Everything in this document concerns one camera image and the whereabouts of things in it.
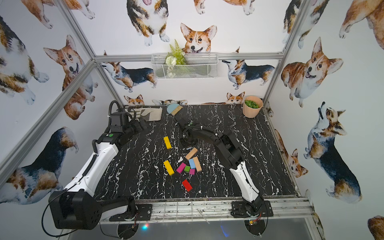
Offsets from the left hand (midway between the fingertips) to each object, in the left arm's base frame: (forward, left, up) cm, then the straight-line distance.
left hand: (141, 120), depth 82 cm
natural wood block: (-16, -31, -22) cm, 41 cm away
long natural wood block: (-10, -26, -22) cm, 36 cm away
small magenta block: (-21, -28, -21) cm, 41 cm away
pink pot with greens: (+22, -70, -12) cm, 74 cm away
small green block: (-19, -24, -22) cm, 38 cm away
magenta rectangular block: (-18, -21, -22) cm, 35 cm away
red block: (-28, -25, -22) cm, 43 cm away
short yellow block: (-2, -11, -22) cm, 24 cm away
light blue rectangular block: (-16, -27, -22) cm, 39 cm away
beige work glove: (+24, +8, -22) cm, 34 cm away
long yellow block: (-18, -14, -22) cm, 32 cm away
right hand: (-4, -23, -21) cm, 31 cm away
